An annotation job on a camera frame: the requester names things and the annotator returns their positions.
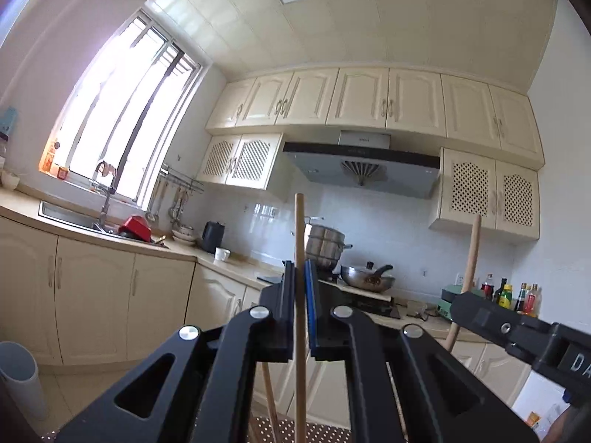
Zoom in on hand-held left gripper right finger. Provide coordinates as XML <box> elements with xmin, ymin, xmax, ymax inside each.
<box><xmin>302</xmin><ymin>261</ymin><xmax>539</xmax><ymax>443</ymax></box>

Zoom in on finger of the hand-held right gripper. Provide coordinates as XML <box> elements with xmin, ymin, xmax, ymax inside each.
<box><xmin>450</xmin><ymin>290</ymin><xmax>561</xmax><ymax>370</ymax></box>

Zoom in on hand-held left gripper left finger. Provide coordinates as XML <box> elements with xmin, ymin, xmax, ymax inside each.
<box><xmin>55</xmin><ymin>261</ymin><xmax>296</xmax><ymax>443</ymax></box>

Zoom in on single wooden chopstick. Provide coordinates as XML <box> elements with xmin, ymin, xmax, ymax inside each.
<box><xmin>445</xmin><ymin>214</ymin><xmax>483</xmax><ymax>351</ymax></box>
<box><xmin>294</xmin><ymin>192</ymin><xmax>309</xmax><ymax>443</ymax></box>

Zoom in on orange-red sauce bottle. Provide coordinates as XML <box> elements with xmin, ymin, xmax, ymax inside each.
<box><xmin>525</xmin><ymin>284</ymin><xmax>541</xmax><ymax>317</ymax></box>

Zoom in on green electric grill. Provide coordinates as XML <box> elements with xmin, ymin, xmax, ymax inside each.
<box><xmin>436</xmin><ymin>286</ymin><xmax>483</xmax><ymax>321</ymax></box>

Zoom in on white appliance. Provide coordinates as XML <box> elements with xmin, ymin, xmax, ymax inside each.
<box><xmin>512</xmin><ymin>369</ymin><xmax>573</xmax><ymax>431</ymax></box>

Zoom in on black gas stove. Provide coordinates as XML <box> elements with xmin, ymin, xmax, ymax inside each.
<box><xmin>256</xmin><ymin>272</ymin><xmax>402</xmax><ymax>320</ymax></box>

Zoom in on stainless steel steamer pot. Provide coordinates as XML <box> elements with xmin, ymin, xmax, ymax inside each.
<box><xmin>305</xmin><ymin>217</ymin><xmax>354</xmax><ymax>272</ymax></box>

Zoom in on beige kitchen countertop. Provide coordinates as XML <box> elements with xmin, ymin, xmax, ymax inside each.
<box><xmin>0</xmin><ymin>185</ymin><xmax>490</xmax><ymax>347</ymax></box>

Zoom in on black electric kettle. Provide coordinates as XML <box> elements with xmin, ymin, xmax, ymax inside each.
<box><xmin>202</xmin><ymin>220</ymin><xmax>226</xmax><ymax>254</ymax></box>

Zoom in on brown polka dot tablecloth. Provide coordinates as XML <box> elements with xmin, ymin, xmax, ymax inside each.
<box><xmin>249</xmin><ymin>416</ymin><xmax>354</xmax><ymax>443</ymax></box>

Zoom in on stack of white dishes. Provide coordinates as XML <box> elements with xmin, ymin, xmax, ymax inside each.
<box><xmin>172</xmin><ymin>225</ymin><xmax>197</xmax><ymax>246</ymax></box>

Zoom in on grey range hood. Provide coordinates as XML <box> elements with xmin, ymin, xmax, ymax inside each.
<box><xmin>283</xmin><ymin>131</ymin><xmax>441</xmax><ymax>200</ymax></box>

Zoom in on red basin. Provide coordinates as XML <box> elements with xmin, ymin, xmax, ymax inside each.
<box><xmin>117</xmin><ymin>214</ymin><xmax>153</xmax><ymax>243</ymax></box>

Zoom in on cream lower kitchen cabinets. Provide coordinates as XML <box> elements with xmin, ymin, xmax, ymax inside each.
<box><xmin>0</xmin><ymin>214</ymin><xmax>532</xmax><ymax>430</ymax></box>

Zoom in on cream kitchen cabinets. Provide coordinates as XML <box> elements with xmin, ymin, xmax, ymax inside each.
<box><xmin>0</xmin><ymin>214</ymin><xmax>532</xmax><ymax>430</ymax></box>
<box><xmin>196</xmin><ymin>67</ymin><xmax>546</xmax><ymax>241</ymax></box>

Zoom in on metal sink faucet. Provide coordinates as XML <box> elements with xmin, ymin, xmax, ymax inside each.
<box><xmin>92</xmin><ymin>161</ymin><xmax>118</xmax><ymax>231</ymax></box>

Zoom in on cream upper kitchen cabinets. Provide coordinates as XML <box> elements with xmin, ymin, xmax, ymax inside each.
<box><xmin>196</xmin><ymin>67</ymin><xmax>546</xmax><ymax>241</ymax></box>

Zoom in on stainless steel sink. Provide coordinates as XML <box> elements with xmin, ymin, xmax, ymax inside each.
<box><xmin>39</xmin><ymin>200</ymin><xmax>169</xmax><ymax>247</ymax></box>

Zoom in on kitchen window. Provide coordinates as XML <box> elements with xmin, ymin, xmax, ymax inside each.
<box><xmin>41</xmin><ymin>7</ymin><xmax>204</xmax><ymax>213</ymax></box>

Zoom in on grey trash bin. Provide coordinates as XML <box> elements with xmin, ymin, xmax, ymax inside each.
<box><xmin>0</xmin><ymin>341</ymin><xmax>49</xmax><ymax>420</ymax></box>

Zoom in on metal wok with black handle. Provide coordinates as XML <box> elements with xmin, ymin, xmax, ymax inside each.
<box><xmin>340</xmin><ymin>262</ymin><xmax>397</xmax><ymax>292</ymax></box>

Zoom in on wall rail with hanging utensils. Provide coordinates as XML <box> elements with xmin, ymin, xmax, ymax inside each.
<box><xmin>145</xmin><ymin>164</ymin><xmax>205</xmax><ymax>224</ymax></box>

